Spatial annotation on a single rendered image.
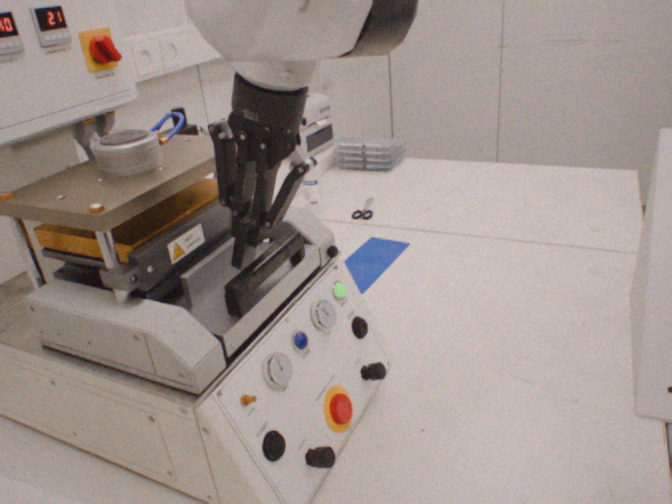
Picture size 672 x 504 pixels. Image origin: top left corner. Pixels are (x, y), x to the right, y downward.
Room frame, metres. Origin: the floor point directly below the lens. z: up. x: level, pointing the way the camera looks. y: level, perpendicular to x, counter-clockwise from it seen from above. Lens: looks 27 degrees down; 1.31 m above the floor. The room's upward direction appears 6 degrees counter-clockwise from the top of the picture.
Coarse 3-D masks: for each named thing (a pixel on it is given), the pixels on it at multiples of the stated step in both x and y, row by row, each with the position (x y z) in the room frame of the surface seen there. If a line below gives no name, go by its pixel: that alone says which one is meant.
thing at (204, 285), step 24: (216, 264) 0.59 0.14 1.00; (288, 264) 0.63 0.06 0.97; (312, 264) 0.65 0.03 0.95; (192, 288) 0.55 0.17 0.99; (216, 288) 0.58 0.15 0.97; (264, 288) 0.57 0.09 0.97; (288, 288) 0.60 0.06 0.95; (192, 312) 0.53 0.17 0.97; (216, 312) 0.53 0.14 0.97; (264, 312) 0.55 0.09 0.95; (216, 336) 0.49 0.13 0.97; (240, 336) 0.50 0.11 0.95
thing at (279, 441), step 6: (270, 438) 0.45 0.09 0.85; (276, 438) 0.45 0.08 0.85; (282, 438) 0.45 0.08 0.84; (270, 444) 0.44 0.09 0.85; (276, 444) 0.44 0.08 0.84; (282, 444) 0.45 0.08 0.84; (270, 450) 0.44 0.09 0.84; (276, 450) 0.44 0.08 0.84; (282, 450) 0.44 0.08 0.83; (270, 456) 0.44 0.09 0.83; (276, 456) 0.44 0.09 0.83
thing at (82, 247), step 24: (192, 192) 0.69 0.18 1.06; (216, 192) 0.68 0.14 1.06; (144, 216) 0.62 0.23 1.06; (168, 216) 0.61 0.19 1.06; (48, 240) 0.61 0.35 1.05; (72, 240) 0.59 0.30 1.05; (96, 240) 0.57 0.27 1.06; (120, 240) 0.56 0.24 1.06; (144, 240) 0.56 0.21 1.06; (96, 264) 0.57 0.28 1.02
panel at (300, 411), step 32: (320, 288) 0.65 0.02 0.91; (288, 320) 0.57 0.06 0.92; (352, 320) 0.66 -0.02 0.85; (256, 352) 0.51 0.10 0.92; (288, 352) 0.54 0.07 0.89; (320, 352) 0.58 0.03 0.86; (352, 352) 0.62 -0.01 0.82; (384, 352) 0.67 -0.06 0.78; (224, 384) 0.46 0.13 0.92; (256, 384) 0.49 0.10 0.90; (288, 384) 0.52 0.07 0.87; (320, 384) 0.55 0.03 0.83; (352, 384) 0.59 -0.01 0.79; (256, 416) 0.46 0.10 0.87; (288, 416) 0.49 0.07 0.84; (320, 416) 0.52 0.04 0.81; (352, 416) 0.55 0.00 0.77; (256, 448) 0.44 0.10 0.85; (288, 448) 0.46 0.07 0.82; (288, 480) 0.43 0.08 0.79; (320, 480) 0.46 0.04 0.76
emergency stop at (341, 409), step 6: (336, 396) 0.55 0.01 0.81; (342, 396) 0.55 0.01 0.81; (330, 402) 0.54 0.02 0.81; (336, 402) 0.54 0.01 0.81; (342, 402) 0.54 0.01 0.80; (348, 402) 0.55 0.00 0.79; (330, 408) 0.53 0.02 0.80; (336, 408) 0.53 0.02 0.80; (342, 408) 0.54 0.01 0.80; (348, 408) 0.55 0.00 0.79; (330, 414) 0.53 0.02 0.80; (336, 414) 0.53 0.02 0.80; (342, 414) 0.53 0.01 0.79; (348, 414) 0.54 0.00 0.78; (336, 420) 0.52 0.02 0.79; (342, 420) 0.53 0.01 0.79; (348, 420) 0.53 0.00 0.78
